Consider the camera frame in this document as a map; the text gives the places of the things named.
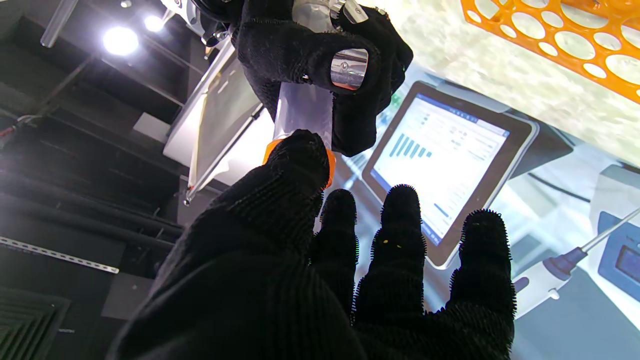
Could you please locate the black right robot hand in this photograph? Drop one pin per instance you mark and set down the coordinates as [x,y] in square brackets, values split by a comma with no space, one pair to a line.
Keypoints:
[280,55]

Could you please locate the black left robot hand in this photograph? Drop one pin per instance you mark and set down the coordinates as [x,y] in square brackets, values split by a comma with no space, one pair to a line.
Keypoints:
[250,290]

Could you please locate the clear plastic test tube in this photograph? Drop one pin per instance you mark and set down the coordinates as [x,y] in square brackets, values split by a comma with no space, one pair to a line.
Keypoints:
[305,112]

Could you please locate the orange screw cap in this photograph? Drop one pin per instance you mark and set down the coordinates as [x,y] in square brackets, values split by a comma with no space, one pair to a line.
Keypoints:
[331,167]

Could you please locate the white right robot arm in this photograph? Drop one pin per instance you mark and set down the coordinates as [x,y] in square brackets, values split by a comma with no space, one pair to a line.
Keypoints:
[180,7]

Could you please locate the orange plastic test tube rack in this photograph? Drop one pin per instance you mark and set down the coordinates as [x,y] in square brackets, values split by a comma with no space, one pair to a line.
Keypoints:
[550,35]

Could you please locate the white framed panel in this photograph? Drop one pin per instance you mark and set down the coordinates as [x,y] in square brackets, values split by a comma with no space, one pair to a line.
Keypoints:
[225,110]

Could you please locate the bright ceiling spotlight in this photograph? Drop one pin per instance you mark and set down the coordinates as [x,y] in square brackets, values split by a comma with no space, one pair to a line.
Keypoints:
[154,23]
[120,41]

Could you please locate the printed laboratory backdrop poster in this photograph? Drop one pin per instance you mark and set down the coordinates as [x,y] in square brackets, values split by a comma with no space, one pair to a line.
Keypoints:
[450,150]

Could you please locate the black ventilation grille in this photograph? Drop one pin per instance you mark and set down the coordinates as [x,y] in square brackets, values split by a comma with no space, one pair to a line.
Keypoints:
[30,325]

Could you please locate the perforated metal rail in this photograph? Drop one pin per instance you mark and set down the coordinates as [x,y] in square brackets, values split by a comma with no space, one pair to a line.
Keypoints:
[60,254]

